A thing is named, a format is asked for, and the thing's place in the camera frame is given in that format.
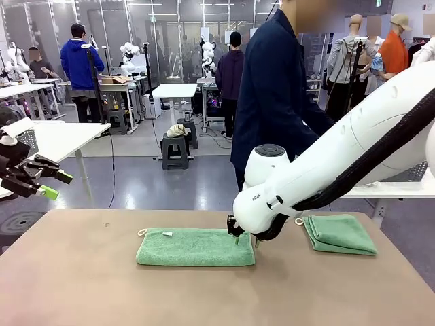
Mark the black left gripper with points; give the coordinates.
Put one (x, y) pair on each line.
(13, 156)

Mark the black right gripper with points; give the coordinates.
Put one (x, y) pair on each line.
(234, 225)

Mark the green towel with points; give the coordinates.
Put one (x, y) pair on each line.
(190, 249)
(340, 234)

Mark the grey plastic mesh basket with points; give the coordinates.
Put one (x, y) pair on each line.
(411, 171)

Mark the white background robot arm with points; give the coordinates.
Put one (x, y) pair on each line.
(15, 64)
(208, 61)
(129, 57)

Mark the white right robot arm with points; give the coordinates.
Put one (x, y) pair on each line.
(306, 176)

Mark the person's right forearm navy sleeve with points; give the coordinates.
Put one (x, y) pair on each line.
(319, 119)

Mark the grey patterned storage basket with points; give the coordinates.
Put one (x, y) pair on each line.
(29, 142)

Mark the white table with white leg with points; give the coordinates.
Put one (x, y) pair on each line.
(68, 136)

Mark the bystander in dark clothes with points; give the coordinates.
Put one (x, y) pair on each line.
(10, 117)

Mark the white office desk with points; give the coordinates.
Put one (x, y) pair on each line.
(23, 89)

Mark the grey plastic step stool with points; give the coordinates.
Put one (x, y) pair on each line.
(117, 122)
(175, 153)
(193, 139)

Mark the seated person in dark shirt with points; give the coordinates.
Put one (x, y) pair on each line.
(42, 69)

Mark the white robot workbench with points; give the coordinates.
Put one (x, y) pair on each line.
(112, 87)

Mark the person in blue hoodie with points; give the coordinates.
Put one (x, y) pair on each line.
(81, 64)

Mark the open cardboard box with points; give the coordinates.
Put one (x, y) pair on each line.
(115, 80)

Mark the beige cloth bundle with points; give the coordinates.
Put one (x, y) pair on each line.
(177, 130)

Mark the white floor cabinet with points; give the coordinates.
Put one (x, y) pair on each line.
(153, 107)

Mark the white workbench with computer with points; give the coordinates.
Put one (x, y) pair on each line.
(210, 102)

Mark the white table with rounded corners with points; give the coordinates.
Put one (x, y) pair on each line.
(391, 192)

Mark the person in navy jacket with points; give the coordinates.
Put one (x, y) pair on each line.
(272, 85)

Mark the wooden shoe rack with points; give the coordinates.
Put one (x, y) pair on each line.
(314, 90)

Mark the person in purple hoodie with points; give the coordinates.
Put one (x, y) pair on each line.
(229, 74)

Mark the white paper sign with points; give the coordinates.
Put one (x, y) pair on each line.
(227, 36)
(204, 34)

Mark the mannequin in grey shirt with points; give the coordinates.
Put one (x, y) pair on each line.
(343, 57)

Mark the mannequin white shirt black dress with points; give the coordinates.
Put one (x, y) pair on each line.
(377, 42)

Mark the mannequin with cap, orange vest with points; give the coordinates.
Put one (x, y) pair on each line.
(394, 54)

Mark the black clothes rack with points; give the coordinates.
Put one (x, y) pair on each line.
(413, 47)

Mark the mannequin white top orange trousers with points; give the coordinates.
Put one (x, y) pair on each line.
(425, 54)

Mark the dark round base plate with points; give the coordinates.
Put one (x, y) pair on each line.
(20, 224)

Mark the black camera tripod pole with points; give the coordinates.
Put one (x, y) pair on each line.
(96, 88)

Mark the black camera stand pole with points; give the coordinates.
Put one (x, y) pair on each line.
(148, 85)

